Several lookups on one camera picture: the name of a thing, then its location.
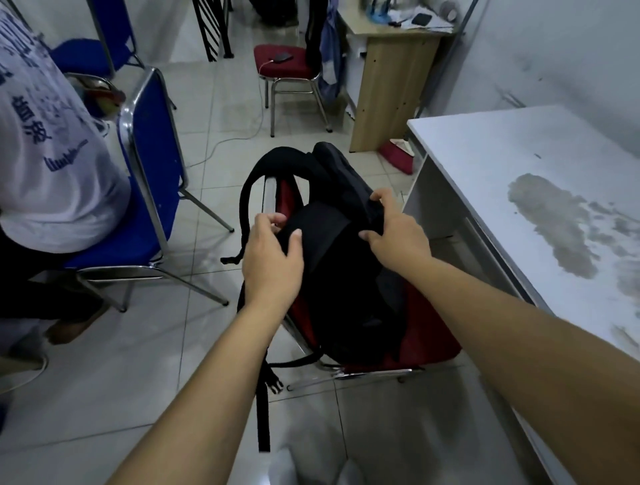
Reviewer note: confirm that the white paper sheet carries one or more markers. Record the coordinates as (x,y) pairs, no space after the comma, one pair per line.
(440,24)

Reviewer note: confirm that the black metal railing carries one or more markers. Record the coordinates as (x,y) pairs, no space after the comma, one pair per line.
(212,30)

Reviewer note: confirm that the blue hanging cloth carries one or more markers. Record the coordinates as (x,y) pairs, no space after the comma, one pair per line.
(331,55)

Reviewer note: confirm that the red plastic tray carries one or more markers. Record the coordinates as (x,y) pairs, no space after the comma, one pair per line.
(397,160)

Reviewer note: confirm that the person's left hand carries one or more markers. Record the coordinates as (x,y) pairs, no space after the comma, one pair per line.
(272,270)

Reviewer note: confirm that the red padded chair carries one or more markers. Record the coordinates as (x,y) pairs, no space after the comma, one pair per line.
(430,335)
(285,72)

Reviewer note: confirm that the blue desk gadget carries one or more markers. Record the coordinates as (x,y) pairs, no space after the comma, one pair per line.
(380,15)

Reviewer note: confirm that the person's left forearm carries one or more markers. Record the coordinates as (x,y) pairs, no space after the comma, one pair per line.
(200,414)

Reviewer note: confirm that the black bag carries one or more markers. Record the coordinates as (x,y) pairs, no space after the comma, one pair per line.
(275,12)

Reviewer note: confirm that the blue padded chair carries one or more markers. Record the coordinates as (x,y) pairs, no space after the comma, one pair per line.
(155,165)
(80,55)

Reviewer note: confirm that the red and green packet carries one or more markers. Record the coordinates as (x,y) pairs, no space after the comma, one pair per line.
(102,100)

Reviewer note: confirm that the gray tape roll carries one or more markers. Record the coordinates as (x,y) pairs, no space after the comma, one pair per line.
(446,10)

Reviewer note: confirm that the wooden desk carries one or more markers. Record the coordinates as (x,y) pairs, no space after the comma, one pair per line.
(390,90)

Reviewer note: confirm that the plain black backpack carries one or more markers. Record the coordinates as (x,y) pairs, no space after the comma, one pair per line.
(345,300)

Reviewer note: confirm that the person's right forearm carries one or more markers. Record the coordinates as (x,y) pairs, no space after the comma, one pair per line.
(540,360)

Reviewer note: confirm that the black phone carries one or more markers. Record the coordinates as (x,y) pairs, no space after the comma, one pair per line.
(421,19)
(283,57)

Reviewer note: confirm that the person's right hand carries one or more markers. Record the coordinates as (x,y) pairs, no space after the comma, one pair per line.
(402,240)

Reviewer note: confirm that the white table with peeled patch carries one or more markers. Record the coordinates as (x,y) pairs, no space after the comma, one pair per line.
(500,145)

